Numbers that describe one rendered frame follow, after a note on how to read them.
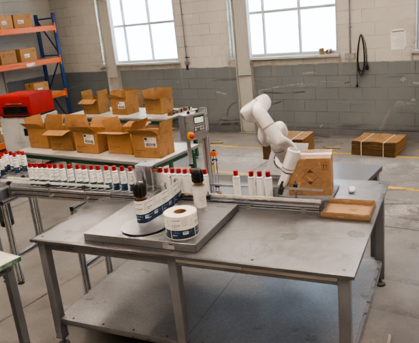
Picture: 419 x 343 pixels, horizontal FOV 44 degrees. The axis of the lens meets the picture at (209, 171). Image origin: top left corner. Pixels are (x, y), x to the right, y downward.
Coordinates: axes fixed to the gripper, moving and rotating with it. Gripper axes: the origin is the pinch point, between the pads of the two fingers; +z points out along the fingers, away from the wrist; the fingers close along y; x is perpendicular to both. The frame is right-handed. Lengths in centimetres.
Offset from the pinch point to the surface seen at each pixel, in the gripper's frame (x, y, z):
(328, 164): 21.5, -23.1, -21.8
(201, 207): -42, 31, 18
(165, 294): -52, 31, 97
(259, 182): -15.0, 2.5, -1.4
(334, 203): 34.9, -11.5, -0.9
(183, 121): -81, 0, -23
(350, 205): 45.4, -9.6, -4.7
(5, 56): -665, -444, 155
